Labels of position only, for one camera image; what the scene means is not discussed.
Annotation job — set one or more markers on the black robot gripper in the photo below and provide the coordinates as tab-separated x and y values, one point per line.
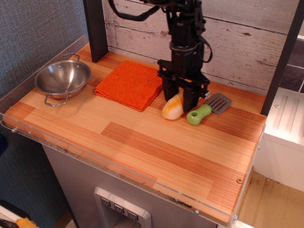
184	70

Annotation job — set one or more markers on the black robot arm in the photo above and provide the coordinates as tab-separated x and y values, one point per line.
186	25

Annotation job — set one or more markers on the orange cloth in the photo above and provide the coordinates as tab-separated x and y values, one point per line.
131	84

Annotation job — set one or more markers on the green handled grey spatula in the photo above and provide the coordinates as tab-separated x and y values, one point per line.
217	104

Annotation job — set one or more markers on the stainless steel bowl with handles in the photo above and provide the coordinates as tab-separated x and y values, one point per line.
62	80

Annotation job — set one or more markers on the grey toy fridge cabinet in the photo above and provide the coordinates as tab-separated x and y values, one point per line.
78	181

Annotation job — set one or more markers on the toy bread bun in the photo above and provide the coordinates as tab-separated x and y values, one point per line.
173	109

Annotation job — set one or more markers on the white toy sink counter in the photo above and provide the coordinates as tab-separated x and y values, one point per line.
280	154

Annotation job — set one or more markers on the dark vertical post right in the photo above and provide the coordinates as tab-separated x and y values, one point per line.
283	60

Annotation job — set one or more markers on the yellow object at corner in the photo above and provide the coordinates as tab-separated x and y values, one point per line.
25	223

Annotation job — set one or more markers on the silver dispenser panel with buttons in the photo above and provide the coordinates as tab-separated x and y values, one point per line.
117	212

